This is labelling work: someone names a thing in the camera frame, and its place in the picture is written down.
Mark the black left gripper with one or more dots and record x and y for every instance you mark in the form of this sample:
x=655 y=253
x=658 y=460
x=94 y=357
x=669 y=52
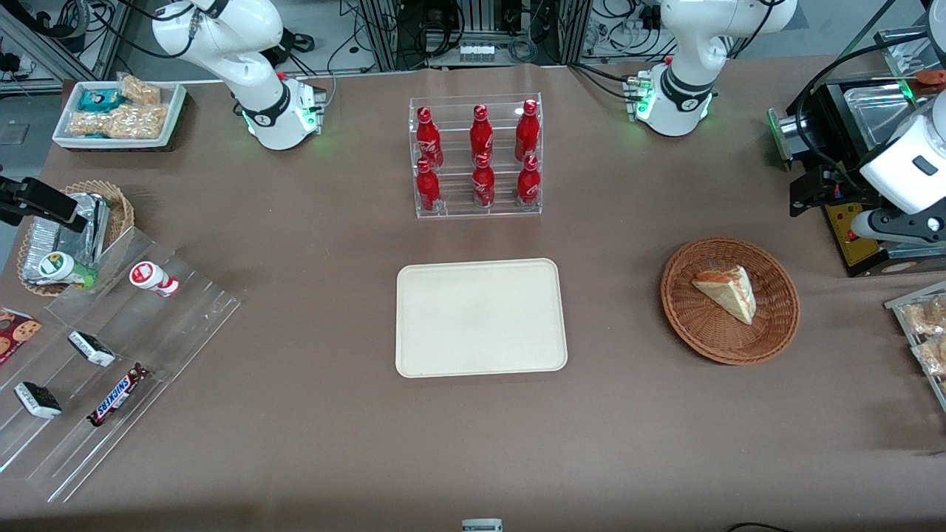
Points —
x=834 y=184

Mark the brown round wicker basket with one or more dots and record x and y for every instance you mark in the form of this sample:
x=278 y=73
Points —
x=702 y=325

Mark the chocolate chip cookie packet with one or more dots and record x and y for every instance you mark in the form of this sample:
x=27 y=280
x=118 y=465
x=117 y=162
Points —
x=16 y=332

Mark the black white snack bar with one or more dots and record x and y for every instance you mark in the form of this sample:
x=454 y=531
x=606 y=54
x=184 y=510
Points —
x=92 y=349
x=37 y=399

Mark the small light wicker basket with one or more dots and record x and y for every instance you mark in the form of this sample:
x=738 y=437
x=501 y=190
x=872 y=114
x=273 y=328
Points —
x=122 y=210

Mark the white connector block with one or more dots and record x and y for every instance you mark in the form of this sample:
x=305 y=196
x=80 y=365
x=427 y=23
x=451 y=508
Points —
x=477 y=53

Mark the small rice cracker packet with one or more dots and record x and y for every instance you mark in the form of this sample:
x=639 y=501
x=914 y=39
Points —
x=140 y=90

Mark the black machine with steel tray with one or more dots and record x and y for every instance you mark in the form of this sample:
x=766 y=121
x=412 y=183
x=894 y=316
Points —
x=865 y=111

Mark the silver foil packet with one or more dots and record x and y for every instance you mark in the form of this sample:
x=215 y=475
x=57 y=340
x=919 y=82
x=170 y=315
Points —
x=89 y=222

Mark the red white yogurt bottle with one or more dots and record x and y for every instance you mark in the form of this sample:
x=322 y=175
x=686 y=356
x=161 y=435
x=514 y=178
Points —
x=151 y=277

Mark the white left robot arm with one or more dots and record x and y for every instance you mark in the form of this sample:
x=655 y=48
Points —
x=684 y=52

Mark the teal snack packet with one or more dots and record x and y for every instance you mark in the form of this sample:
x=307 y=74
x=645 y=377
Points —
x=98 y=100

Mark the green white drink bottle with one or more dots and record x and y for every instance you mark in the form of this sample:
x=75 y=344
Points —
x=63 y=267

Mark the small grey white device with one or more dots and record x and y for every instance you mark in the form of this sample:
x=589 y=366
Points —
x=482 y=525

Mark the clear acrylic stepped display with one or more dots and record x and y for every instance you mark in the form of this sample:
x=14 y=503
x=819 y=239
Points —
x=148 y=347

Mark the triangle sandwich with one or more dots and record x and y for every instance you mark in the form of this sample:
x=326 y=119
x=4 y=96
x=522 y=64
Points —
x=728 y=292

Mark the cream plastic tray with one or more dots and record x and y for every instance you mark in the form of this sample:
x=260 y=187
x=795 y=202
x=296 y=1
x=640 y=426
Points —
x=480 y=318

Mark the Snickers chocolate bar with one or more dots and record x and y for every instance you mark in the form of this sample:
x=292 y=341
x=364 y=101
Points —
x=118 y=395

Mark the orange object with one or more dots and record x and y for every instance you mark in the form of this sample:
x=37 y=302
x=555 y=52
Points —
x=933 y=75

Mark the aluminium frame rack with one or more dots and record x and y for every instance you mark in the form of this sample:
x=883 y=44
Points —
x=480 y=22

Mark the wrapped pastry packet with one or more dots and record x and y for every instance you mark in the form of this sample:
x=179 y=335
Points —
x=927 y=316
x=933 y=356

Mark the white rectangular snack tray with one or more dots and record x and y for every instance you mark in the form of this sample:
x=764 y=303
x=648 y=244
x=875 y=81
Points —
x=174 y=111

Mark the red cola bottle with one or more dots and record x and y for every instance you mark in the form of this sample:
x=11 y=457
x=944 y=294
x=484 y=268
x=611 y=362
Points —
x=428 y=137
x=527 y=129
x=428 y=188
x=484 y=185
x=481 y=133
x=528 y=183

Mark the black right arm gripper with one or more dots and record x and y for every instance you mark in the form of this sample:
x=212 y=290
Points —
x=37 y=196

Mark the grey tray with pastries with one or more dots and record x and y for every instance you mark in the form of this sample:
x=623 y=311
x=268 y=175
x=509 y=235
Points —
x=898 y=310

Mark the clear acrylic bottle rack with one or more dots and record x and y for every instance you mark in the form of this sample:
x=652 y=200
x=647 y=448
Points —
x=477 y=210

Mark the large rice cracker packet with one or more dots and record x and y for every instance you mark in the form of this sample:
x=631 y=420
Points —
x=118 y=122

